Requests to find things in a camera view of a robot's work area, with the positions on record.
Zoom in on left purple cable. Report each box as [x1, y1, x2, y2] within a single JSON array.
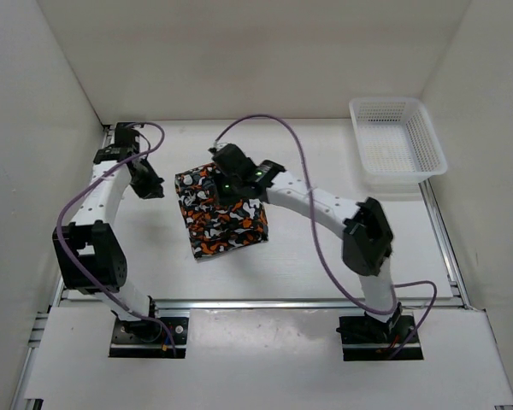
[[56, 121, 179, 359]]

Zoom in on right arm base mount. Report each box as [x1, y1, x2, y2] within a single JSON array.
[[336, 315, 424, 362]]

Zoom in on orange camouflage shorts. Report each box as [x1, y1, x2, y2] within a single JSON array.
[[174, 163, 268, 260]]

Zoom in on aluminium right side rail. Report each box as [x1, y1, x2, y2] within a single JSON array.
[[419, 180, 473, 309]]

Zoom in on aluminium front rail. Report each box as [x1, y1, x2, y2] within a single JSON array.
[[59, 297, 464, 310]]

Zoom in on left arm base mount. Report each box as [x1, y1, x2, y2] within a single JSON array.
[[109, 311, 189, 359]]

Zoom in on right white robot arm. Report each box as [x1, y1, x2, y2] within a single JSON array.
[[209, 143, 402, 342]]

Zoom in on white plastic basket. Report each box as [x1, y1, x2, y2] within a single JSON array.
[[349, 97, 448, 186]]

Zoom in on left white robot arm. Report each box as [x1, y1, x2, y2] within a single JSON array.
[[52, 122, 164, 342]]

